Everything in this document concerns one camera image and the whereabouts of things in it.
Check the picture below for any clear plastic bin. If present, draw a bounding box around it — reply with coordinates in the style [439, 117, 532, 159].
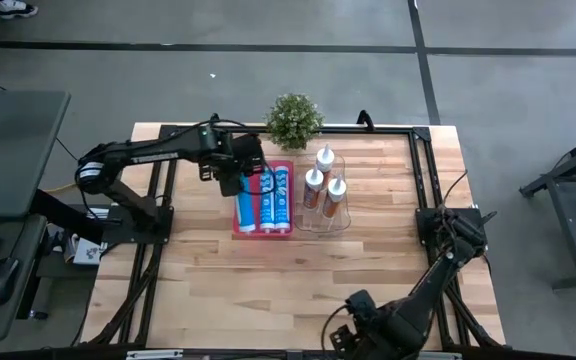
[295, 152, 353, 234]

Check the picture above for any black aluminium table frame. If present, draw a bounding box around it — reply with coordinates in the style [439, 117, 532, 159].
[80, 122, 507, 351]

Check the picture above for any silver light strip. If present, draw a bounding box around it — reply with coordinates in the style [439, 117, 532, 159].
[126, 349, 185, 360]
[406, 351, 463, 360]

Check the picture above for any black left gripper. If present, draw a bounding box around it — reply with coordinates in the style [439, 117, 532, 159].
[198, 127, 267, 198]

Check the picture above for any small artificial green plant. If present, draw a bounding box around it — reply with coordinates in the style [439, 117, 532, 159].
[264, 92, 325, 152]

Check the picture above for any white printed box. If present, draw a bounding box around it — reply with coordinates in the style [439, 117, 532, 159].
[64, 234, 108, 266]

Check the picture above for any dark grey desk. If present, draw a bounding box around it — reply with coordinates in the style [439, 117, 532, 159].
[0, 89, 72, 342]

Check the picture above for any blue silicone sealant tube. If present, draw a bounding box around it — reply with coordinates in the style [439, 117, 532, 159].
[258, 168, 276, 234]
[234, 174, 258, 235]
[273, 164, 292, 234]

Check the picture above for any black frame crossbar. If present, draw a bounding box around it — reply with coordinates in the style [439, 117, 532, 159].
[0, 343, 576, 360]

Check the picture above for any black computer mouse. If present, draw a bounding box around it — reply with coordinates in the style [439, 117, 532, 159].
[0, 256, 21, 307]

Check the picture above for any orange white sealant cartridge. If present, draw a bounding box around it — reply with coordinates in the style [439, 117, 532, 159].
[302, 166, 326, 211]
[321, 175, 348, 220]
[315, 143, 336, 177]

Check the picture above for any person's white shoe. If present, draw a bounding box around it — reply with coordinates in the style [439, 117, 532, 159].
[0, 0, 39, 20]

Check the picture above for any pink translucent plastic bin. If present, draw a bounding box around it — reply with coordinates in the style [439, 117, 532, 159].
[231, 158, 297, 239]

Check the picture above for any black metal stand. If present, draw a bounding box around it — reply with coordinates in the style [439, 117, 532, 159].
[519, 127, 576, 291]

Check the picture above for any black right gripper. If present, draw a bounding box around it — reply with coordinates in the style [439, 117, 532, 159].
[327, 288, 387, 360]

